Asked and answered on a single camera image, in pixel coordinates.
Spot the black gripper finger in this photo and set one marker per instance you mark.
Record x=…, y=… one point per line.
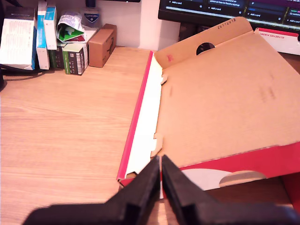
x=178, y=192
x=145, y=192

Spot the red Nike shoebox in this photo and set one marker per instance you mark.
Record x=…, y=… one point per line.
x=222, y=93

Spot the brown cardboard box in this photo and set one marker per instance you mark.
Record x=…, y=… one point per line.
x=100, y=49

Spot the green black barcode box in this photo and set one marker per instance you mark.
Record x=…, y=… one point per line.
x=75, y=59

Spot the dark green box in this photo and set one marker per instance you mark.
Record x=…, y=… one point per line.
x=56, y=58

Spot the small white box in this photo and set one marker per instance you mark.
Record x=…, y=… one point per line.
x=90, y=35

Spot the blue and white box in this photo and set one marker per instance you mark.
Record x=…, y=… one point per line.
x=50, y=30
x=42, y=47

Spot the white box with red stripe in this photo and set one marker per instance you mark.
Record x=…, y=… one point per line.
x=281, y=44

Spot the clear hand gel bottle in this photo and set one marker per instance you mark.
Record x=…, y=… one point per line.
x=91, y=17

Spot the crumpled green white packet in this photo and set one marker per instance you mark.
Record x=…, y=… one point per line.
x=70, y=23

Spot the wide black computer monitor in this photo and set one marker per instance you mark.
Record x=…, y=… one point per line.
x=222, y=7

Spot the white box with fine print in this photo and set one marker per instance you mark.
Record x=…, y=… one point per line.
x=16, y=42

